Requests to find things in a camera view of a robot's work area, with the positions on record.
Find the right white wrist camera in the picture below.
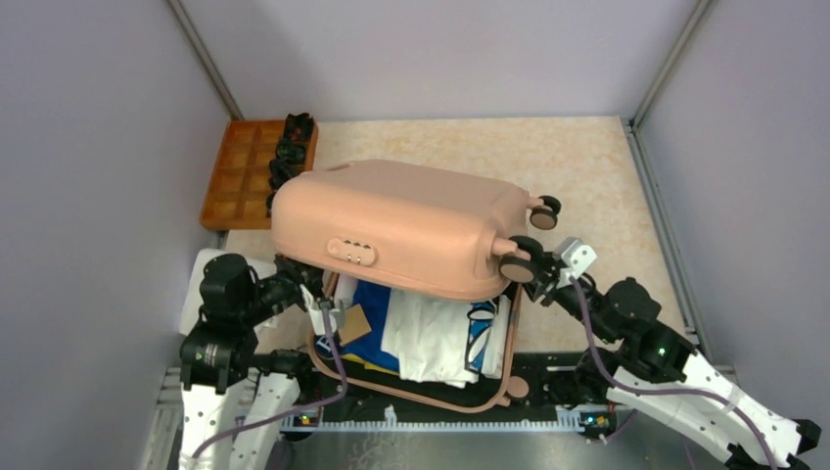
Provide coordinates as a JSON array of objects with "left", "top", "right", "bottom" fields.
[{"left": 555, "top": 237, "right": 597, "bottom": 286}]

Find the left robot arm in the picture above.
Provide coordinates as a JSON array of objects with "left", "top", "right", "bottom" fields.
[{"left": 177, "top": 253, "right": 324, "bottom": 469}]

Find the rolled dark brown tie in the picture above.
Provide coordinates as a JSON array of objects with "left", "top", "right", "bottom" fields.
[{"left": 268, "top": 159, "right": 300, "bottom": 192}]

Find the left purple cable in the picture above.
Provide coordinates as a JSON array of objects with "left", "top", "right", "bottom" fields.
[{"left": 188, "top": 305, "right": 351, "bottom": 470}]

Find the blue white shirt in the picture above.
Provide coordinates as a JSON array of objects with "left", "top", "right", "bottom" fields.
[{"left": 381, "top": 290, "right": 498, "bottom": 389}]

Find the wooden compartment tray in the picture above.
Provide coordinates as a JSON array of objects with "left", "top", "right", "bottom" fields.
[{"left": 200, "top": 118, "right": 318, "bottom": 231}]

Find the purple cable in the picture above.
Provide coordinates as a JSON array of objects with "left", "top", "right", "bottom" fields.
[
  {"left": 188, "top": 305, "right": 351, "bottom": 470},
  {"left": 570, "top": 275, "right": 779, "bottom": 470}
]

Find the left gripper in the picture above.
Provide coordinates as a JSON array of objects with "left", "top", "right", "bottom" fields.
[{"left": 239, "top": 240, "right": 330, "bottom": 325}]

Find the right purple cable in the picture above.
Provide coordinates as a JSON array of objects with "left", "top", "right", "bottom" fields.
[{"left": 570, "top": 275, "right": 779, "bottom": 470}]

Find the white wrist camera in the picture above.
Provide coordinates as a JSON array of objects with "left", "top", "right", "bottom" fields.
[
  {"left": 555, "top": 237, "right": 597, "bottom": 286},
  {"left": 300, "top": 285, "right": 347, "bottom": 336}
]

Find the small brown square box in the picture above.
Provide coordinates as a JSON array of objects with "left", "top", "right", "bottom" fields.
[{"left": 339, "top": 305, "right": 372, "bottom": 345}]

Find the rolled green patterned tie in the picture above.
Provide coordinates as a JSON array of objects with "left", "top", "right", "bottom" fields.
[{"left": 275, "top": 138, "right": 307, "bottom": 165}]

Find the aluminium rail frame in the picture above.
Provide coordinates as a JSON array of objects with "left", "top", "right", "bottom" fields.
[{"left": 139, "top": 364, "right": 766, "bottom": 470}]

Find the rolled dark tie top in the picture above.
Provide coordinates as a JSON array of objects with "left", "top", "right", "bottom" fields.
[{"left": 283, "top": 113, "right": 315, "bottom": 142}]

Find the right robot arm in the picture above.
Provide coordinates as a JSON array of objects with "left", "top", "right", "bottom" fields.
[{"left": 525, "top": 251, "right": 821, "bottom": 469}]

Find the yellow cloth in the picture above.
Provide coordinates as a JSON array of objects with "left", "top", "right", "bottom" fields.
[{"left": 362, "top": 361, "right": 398, "bottom": 376}]

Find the white cloth under left arm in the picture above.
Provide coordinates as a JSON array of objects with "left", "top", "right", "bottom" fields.
[{"left": 178, "top": 249, "right": 277, "bottom": 335}]

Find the pink suitcase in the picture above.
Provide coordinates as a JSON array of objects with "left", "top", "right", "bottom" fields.
[{"left": 270, "top": 159, "right": 564, "bottom": 416}]

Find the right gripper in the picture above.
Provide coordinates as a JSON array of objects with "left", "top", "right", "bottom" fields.
[{"left": 509, "top": 249, "right": 620, "bottom": 345}]

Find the white tube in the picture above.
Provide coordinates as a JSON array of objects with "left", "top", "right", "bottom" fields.
[{"left": 481, "top": 295, "right": 512, "bottom": 379}]

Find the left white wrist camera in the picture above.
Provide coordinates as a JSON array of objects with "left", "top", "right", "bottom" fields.
[{"left": 300, "top": 285, "right": 347, "bottom": 336}]

